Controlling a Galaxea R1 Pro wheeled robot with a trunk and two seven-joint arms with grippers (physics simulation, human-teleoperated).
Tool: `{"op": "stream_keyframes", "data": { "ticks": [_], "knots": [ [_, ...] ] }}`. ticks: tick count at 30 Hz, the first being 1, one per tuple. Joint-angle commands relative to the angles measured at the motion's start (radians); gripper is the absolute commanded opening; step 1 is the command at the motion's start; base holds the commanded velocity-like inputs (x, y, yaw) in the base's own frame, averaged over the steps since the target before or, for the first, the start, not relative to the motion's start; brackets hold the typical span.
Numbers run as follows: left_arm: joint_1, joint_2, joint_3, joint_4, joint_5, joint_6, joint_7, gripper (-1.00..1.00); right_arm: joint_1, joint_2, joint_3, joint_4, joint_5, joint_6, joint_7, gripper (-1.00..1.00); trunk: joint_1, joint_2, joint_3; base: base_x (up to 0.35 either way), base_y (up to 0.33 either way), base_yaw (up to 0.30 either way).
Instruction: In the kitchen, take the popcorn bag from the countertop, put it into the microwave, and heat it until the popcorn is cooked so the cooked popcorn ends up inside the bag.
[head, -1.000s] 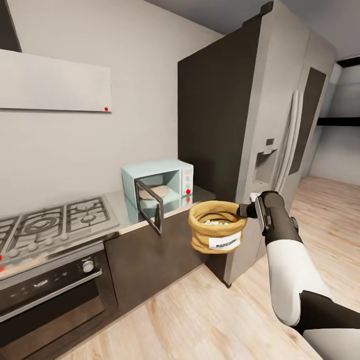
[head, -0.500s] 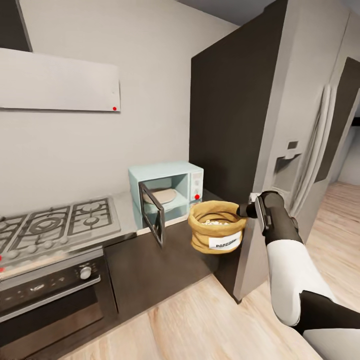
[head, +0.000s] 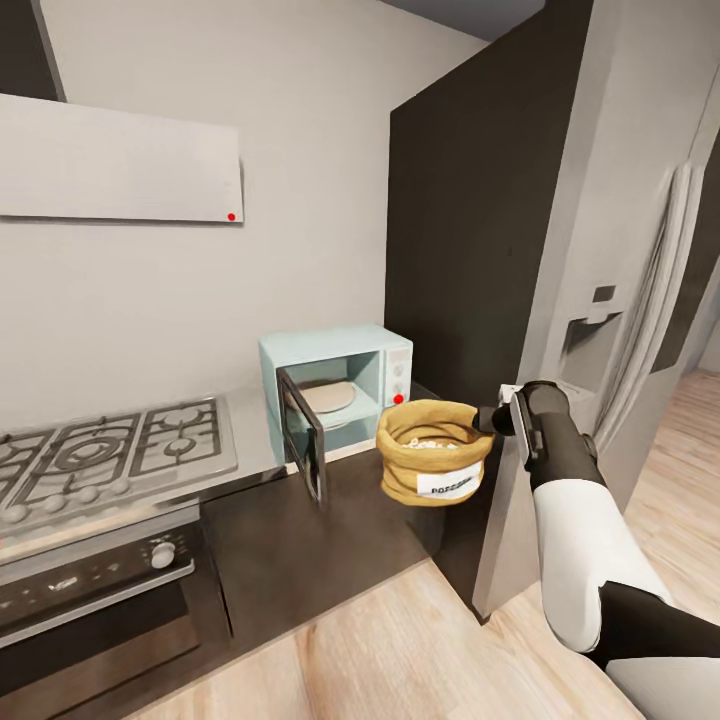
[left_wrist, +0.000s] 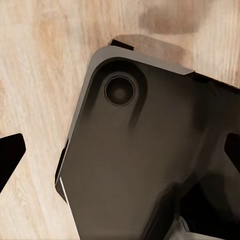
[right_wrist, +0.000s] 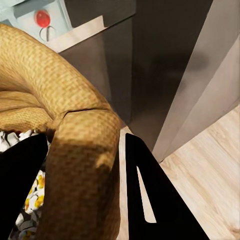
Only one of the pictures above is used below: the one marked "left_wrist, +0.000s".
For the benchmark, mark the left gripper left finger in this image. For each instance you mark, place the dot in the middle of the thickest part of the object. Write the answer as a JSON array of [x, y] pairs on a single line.
[[12, 149]]

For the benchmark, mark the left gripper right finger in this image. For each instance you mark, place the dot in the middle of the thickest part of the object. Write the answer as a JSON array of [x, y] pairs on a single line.
[[232, 149]]

